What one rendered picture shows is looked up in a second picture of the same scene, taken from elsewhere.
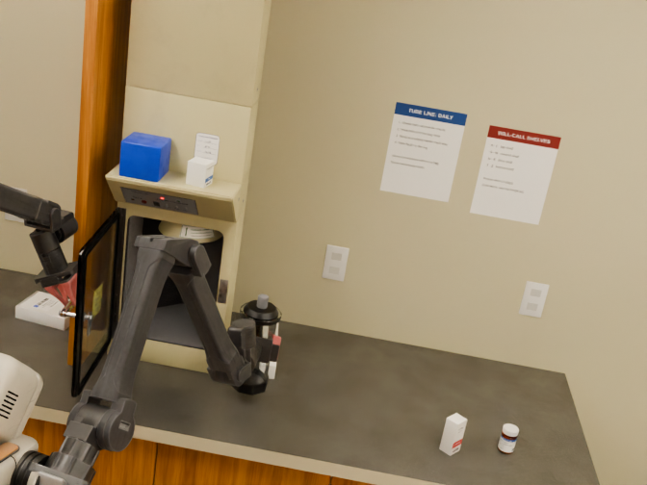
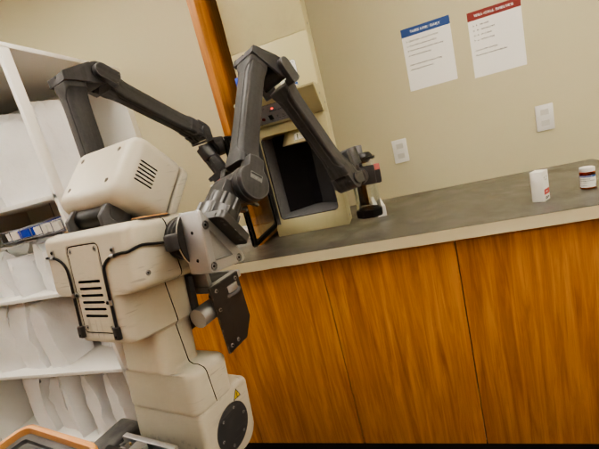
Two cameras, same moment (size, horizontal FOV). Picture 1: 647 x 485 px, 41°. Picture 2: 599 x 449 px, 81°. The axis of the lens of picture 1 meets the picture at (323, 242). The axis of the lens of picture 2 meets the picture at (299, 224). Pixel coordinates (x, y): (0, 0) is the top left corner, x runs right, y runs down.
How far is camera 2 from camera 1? 1.16 m
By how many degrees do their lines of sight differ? 17
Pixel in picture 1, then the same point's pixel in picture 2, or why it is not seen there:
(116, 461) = (299, 288)
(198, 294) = (299, 106)
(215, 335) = (324, 142)
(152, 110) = not seen: hidden behind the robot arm
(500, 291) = (517, 122)
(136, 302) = (242, 92)
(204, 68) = (270, 19)
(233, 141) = (303, 58)
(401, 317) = (455, 168)
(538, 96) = not seen: outside the picture
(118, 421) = (249, 170)
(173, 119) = not seen: hidden behind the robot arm
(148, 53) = (235, 28)
